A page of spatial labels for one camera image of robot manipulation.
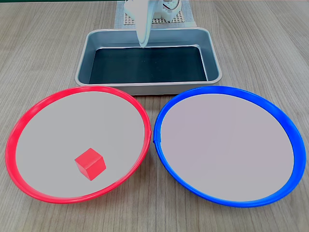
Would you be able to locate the small red cube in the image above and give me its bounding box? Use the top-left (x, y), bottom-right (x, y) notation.
top-left (74, 147), bottom-right (107, 182)

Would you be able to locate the black tray mat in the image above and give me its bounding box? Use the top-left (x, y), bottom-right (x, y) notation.
top-left (88, 45), bottom-right (209, 85)

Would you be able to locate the steel tray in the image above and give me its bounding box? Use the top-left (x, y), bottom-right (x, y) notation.
top-left (74, 27), bottom-right (223, 96)

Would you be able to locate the white plate with red rim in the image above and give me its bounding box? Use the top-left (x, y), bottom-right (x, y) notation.
top-left (5, 85), bottom-right (152, 205)

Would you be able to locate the white plate with blue rim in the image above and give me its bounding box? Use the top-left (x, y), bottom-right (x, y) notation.
top-left (153, 86), bottom-right (307, 208)

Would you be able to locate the pale perforated base plate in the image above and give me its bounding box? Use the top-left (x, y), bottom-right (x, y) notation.
top-left (122, 9), bottom-right (187, 26)

